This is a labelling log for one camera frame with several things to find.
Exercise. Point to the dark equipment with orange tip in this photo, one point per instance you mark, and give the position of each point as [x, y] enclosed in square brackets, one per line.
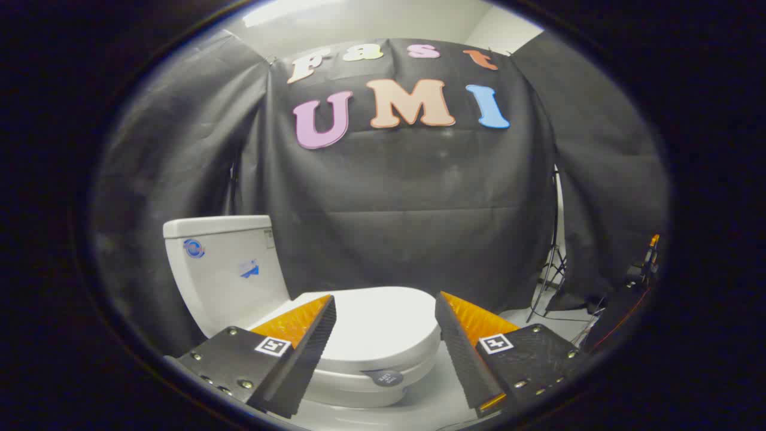
[619, 311]

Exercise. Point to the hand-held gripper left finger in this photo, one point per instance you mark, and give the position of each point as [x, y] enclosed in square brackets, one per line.
[308, 353]

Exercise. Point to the black backdrop cloth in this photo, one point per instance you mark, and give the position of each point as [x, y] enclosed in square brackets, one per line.
[407, 197]

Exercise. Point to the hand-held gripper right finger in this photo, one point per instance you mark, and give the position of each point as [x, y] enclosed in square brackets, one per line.
[461, 353]

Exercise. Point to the white toilet lid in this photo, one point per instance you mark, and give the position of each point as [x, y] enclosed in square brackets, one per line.
[383, 323]

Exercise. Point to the black tripod stand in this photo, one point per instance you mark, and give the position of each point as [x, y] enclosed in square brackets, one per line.
[555, 263]

